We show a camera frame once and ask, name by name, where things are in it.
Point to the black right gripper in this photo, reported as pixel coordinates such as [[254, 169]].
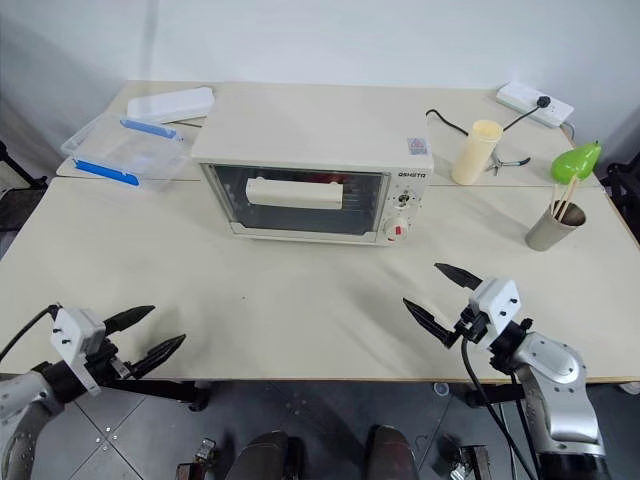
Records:
[[474, 327]]

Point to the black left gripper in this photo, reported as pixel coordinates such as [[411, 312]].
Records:
[[111, 362]]

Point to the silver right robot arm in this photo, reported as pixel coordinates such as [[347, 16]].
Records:
[[555, 380]]

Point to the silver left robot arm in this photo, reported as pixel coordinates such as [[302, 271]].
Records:
[[25, 400]]

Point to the white round red-centered connector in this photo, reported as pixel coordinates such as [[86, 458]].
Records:
[[398, 230]]

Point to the cream toaster oven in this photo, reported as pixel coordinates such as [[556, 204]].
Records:
[[310, 130]]

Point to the small white floor cap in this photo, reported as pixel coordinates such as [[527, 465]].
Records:
[[441, 389]]

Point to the grey metal cup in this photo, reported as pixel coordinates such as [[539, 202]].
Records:
[[552, 231]]

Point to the cream cylindrical cup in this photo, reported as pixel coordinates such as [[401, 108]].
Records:
[[475, 152]]

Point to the wooden stick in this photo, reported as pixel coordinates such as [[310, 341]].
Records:
[[570, 195], [556, 197]]

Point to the dark rounded shape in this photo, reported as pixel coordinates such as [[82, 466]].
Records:
[[272, 457], [390, 452]]

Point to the clear container with blue clips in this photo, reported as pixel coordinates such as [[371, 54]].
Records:
[[125, 155]]

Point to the black stand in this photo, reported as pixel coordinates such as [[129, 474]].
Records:
[[17, 195]]

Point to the green pear-shaped toy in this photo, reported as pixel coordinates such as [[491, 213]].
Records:
[[575, 161]]

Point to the white power strip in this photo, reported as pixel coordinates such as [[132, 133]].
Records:
[[532, 102]]

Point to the black equipment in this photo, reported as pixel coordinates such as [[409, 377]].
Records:
[[625, 180]]

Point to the white plastic container lid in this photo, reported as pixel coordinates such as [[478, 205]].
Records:
[[170, 104]]

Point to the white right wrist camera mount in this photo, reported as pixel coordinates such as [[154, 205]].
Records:
[[495, 305]]

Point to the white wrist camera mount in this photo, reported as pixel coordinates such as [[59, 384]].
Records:
[[495, 305], [75, 332]]

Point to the black table frame bar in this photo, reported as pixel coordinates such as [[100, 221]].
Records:
[[495, 395], [160, 389]]

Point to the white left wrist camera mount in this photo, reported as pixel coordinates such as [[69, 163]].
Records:
[[75, 332]]

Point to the small metal bracket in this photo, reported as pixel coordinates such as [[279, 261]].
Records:
[[200, 457], [467, 460]]

